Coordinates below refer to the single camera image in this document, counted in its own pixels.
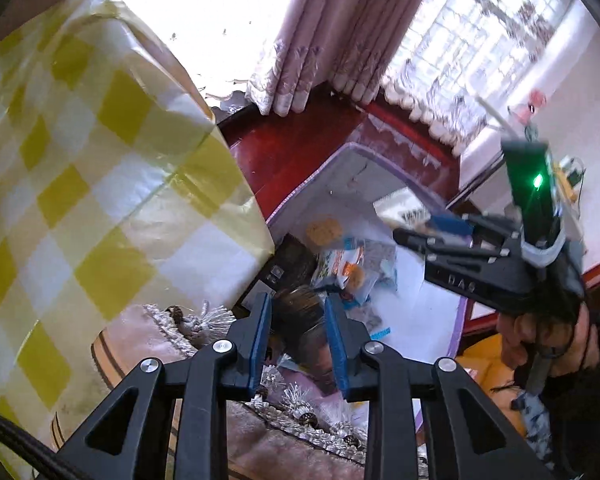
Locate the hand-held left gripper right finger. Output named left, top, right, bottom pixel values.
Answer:
left=324, top=293, right=557, bottom=480

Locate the black cracker packet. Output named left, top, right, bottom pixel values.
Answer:
left=259, top=232, right=322, bottom=302

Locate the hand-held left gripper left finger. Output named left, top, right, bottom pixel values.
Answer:
left=55, top=291, right=274, bottom=480

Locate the striped cushion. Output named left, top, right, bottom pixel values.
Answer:
left=49, top=301, right=431, bottom=480

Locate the yellow checked plastic tablecloth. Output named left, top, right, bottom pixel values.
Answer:
left=0, top=0, right=277, bottom=480

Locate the clear storage box purple rim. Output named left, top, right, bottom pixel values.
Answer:
left=264, top=141, right=475, bottom=442

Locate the blue clear seed packet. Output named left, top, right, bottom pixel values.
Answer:
left=311, top=236, right=400, bottom=309

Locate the person's right hand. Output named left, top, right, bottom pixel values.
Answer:
left=494, top=302, right=600, bottom=397

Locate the grey seed packet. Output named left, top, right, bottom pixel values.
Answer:
left=270, top=287, right=342, bottom=397

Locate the yellow cloth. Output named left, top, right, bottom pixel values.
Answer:
left=454, top=332, right=528, bottom=407

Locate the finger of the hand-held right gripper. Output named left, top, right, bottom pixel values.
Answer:
left=427, top=211, right=523, bottom=242
left=391, top=227, right=512, bottom=263

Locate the clear round cracker packet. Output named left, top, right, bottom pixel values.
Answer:
left=304, top=214, right=345, bottom=247

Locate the pink curtain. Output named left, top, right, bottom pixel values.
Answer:
left=244, top=0, right=443, bottom=117

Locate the person's right forearm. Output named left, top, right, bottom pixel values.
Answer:
left=510, top=320, right=600, bottom=480

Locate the black cable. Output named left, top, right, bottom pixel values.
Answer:
left=0, top=406, right=83, bottom=480

